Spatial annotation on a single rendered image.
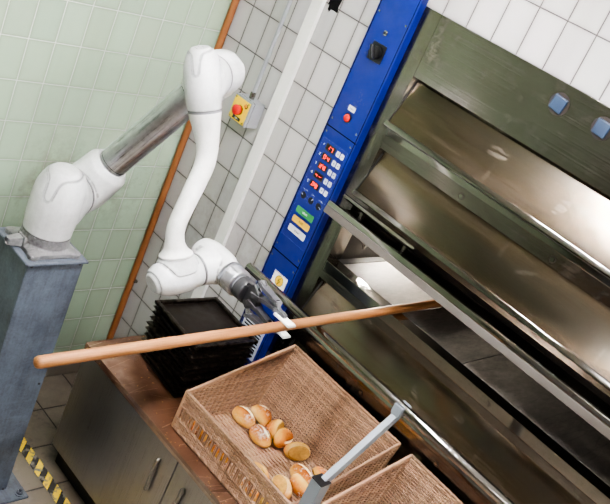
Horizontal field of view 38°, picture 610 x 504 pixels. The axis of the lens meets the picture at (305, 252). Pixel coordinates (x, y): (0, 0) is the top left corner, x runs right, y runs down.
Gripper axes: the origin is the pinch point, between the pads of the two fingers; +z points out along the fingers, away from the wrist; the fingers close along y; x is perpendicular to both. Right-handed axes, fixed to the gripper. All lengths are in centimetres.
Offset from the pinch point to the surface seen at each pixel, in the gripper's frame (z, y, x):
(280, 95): -82, -38, -51
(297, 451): 2, 56, -36
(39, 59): -123, -23, 21
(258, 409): -17, 53, -33
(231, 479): 5, 57, -4
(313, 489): 37.5, 26.9, 6.7
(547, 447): 67, 1, -53
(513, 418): 54, 1, -53
